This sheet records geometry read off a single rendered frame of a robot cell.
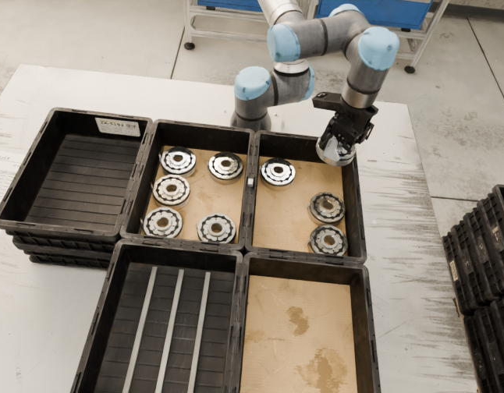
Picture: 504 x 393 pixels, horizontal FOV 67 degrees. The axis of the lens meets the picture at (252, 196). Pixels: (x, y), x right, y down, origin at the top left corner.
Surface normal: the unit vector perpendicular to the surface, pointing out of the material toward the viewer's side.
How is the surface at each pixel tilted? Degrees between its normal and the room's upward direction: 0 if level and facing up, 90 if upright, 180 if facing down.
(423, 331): 0
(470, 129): 0
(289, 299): 0
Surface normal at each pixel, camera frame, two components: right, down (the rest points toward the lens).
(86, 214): 0.08, -0.56
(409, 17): -0.06, 0.83
